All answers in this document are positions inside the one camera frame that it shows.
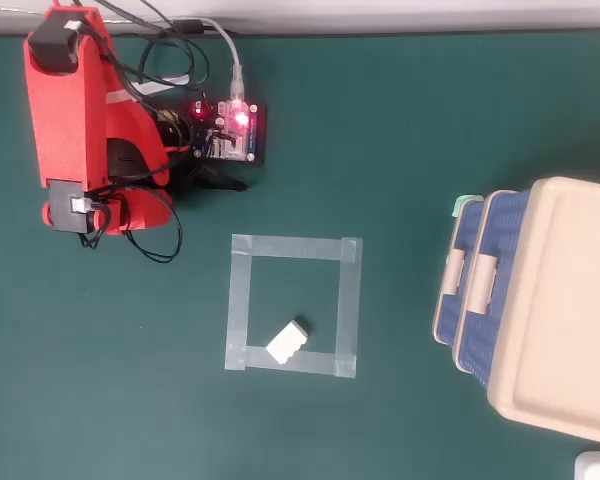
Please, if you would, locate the grey white USB cable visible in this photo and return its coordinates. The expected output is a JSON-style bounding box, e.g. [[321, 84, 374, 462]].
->
[[0, 7, 247, 109]]

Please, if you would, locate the black base clamp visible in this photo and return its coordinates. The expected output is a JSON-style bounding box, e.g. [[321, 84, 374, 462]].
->
[[171, 160, 250, 194]]

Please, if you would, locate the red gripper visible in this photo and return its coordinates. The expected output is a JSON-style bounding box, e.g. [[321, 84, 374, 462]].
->
[[94, 184, 174, 236]]

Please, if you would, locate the translucent tape strip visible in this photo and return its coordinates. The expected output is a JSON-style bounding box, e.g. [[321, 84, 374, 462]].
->
[[224, 249, 254, 372], [230, 233, 364, 263], [243, 344, 357, 377], [333, 237, 364, 379]]

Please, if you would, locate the white zip tie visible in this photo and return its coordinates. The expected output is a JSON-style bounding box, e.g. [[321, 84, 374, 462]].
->
[[128, 73, 192, 96]]

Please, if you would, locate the blue drawer with beige handle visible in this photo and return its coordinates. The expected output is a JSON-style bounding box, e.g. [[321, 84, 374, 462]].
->
[[431, 196, 486, 348], [453, 188, 534, 389]]

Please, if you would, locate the black controller board with LEDs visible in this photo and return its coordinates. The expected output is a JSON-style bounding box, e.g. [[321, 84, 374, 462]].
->
[[189, 97, 269, 166]]

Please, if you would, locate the black power cable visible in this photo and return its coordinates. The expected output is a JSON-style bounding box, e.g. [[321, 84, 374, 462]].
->
[[138, 27, 212, 92]]

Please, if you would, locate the green tape tab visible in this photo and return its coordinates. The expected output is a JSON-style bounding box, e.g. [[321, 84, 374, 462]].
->
[[451, 193, 484, 220]]

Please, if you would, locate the white cube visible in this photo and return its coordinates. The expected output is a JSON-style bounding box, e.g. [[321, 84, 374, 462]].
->
[[263, 316, 314, 366]]

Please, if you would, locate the beige drawer cabinet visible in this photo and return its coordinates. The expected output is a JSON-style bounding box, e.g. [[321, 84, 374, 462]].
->
[[486, 175, 600, 448]]

